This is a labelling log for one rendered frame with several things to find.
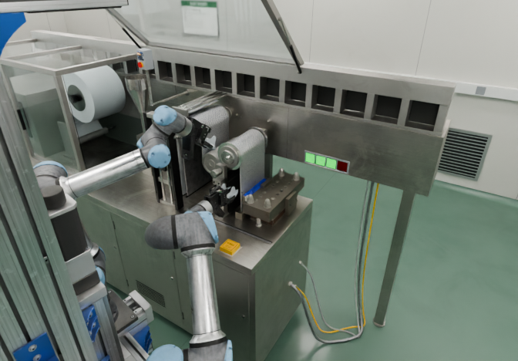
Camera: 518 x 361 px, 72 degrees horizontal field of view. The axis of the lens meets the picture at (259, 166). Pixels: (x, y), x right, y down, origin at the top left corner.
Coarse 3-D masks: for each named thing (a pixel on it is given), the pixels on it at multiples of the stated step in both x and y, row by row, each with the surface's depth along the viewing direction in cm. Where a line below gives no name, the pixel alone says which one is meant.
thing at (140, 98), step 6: (132, 90) 204; (138, 90) 203; (144, 90) 205; (132, 96) 207; (138, 96) 206; (144, 96) 208; (138, 102) 209; (144, 102) 210; (138, 108) 212; (144, 108) 213; (144, 126) 219; (144, 132) 221; (138, 138) 222; (150, 168) 228; (150, 174) 231
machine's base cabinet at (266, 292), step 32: (96, 224) 228; (128, 224) 206; (128, 256) 222; (160, 256) 201; (288, 256) 196; (128, 288) 242; (160, 288) 217; (224, 288) 180; (256, 288) 168; (288, 288) 210; (224, 320) 192; (256, 320) 178; (288, 320) 226; (256, 352) 190
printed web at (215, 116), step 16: (208, 112) 190; (224, 112) 198; (208, 128) 187; (224, 128) 200; (240, 144) 178; (256, 144) 187; (192, 160) 205; (192, 176) 209; (208, 176) 223; (192, 192) 213
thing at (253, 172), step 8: (256, 160) 190; (240, 168) 179; (248, 168) 185; (256, 168) 193; (240, 176) 181; (248, 176) 187; (256, 176) 195; (240, 184) 183; (248, 184) 190; (240, 192) 185
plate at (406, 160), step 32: (160, 96) 235; (192, 96) 220; (224, 96) 206; (288, 128) 192; (320, 128) 182; (352, 128) 172; (384, 128) 164; (448, 128) 166; (352, 160) 179; (384, 160) 170; (416, 160) 162; (416, 192) 168
